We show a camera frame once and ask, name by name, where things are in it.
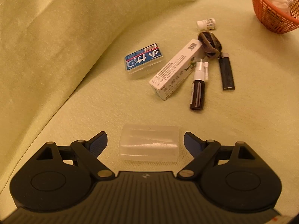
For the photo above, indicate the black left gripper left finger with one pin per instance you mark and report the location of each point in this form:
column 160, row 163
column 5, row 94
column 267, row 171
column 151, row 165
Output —
column 59, row 177

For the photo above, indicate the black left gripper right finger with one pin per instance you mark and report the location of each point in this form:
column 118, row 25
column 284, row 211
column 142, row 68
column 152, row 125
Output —
column 234, row 178

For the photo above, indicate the orange plastic mesh basket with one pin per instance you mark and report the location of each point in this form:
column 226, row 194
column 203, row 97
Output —
column 275, row 20

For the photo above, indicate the clear plastic case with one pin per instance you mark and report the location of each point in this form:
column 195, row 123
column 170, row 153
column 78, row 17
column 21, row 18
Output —
column 153, row 143

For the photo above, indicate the black lighter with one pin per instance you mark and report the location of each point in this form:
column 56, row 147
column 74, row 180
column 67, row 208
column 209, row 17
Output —
column 226, row 72

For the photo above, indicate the yellow-green sofa cover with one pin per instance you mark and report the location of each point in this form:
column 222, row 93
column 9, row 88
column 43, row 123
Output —
column 63, row 78

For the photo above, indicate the brown spray bottle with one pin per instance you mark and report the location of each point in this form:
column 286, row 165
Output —
column 199, row 86

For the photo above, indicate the long white medicine box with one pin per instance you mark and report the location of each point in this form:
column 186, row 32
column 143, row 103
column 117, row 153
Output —
column 173, row 74

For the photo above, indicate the brown hair scrunchie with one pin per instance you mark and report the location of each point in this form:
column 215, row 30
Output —
column 211, row 45

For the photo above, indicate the blue labelled clear plastic box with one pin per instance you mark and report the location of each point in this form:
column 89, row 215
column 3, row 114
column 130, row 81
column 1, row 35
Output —
column 144, row 61

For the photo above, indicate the small white pill bottle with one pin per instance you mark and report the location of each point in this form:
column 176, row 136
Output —
column 206, row 24

